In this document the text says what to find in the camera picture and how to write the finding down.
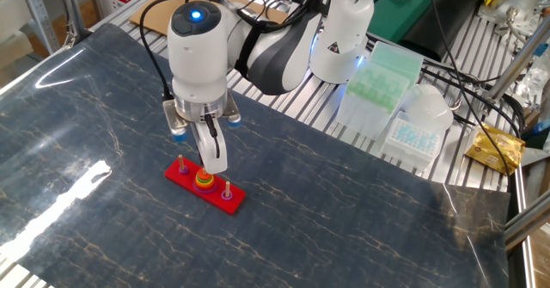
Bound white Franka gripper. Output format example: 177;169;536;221
190;114;229;176

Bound red Hanoi base board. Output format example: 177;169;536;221
164;156;248;216

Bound dark blue marble mat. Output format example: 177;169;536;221
0;23;512;288

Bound brown cardboard sheet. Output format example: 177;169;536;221
128;0;289;38

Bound green pipette tip box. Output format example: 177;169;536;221
334;40;425;142

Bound blue pipette tip box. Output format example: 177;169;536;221
380;110;446;173

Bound translucent white dome lid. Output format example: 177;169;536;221
401;83;455;131

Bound perforated metal shelf upright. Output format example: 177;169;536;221
16;0;61;56

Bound green board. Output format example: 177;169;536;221
367;0;456;44

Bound white storage box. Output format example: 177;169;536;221
0;0;34;44

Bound black sheet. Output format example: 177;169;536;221
401;0;482;62

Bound gold snack packet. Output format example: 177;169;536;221
464;122;527;176

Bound slanted aluminium profile bar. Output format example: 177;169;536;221
485;19;550;104

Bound large purple Hanoi ring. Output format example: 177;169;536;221
192;181;218;195

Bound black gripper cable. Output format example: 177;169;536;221
205;113;222;159

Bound silver wrist camera blue caps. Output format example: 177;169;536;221
162;90;242;144

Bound black camera cable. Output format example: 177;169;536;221
138;0;241;102

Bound black arm cable harness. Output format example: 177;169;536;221
184;0;340;79

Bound grey metal post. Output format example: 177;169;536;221
58;0;89;44

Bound thin black cable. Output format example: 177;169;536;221
422;0;515;176

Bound black table cable bundle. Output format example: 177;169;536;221
420;62;523;138

